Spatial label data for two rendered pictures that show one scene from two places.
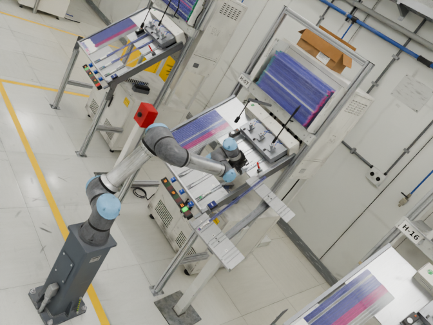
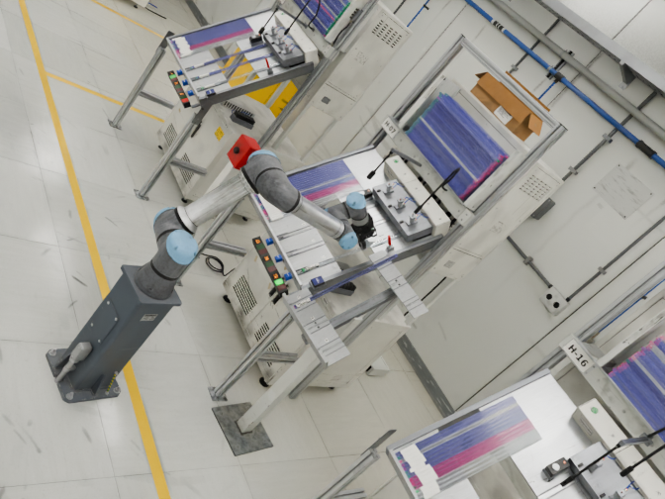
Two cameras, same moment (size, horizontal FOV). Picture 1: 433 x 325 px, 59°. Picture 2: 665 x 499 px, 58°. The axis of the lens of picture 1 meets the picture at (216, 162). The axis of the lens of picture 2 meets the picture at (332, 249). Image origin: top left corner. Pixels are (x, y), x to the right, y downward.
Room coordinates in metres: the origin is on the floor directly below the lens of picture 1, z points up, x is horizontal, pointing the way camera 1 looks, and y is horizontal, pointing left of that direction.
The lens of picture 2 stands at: (-0.36, -0.13, 1.88)
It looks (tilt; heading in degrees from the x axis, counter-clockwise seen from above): 22 degrees down; 1
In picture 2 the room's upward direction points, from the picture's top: 42 degrees clockwise
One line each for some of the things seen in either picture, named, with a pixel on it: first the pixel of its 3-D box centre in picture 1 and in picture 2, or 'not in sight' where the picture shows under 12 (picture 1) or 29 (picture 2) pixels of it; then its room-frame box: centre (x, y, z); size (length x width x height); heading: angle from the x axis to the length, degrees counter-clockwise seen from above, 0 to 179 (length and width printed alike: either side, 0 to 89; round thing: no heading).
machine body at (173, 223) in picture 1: (211, 213); (311, 308); (2.65, -0.19, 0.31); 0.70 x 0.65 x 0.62; 54
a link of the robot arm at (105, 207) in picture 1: (105, 210); (176, 251); (1.48, 0.32, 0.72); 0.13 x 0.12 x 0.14; 45
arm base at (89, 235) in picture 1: (96, 227); (159, 275); (1.47, 0.32, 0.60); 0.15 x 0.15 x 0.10
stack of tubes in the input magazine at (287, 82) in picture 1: (295, 88); (457, 147); (2.52, -0.17, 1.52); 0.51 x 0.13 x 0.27; 54
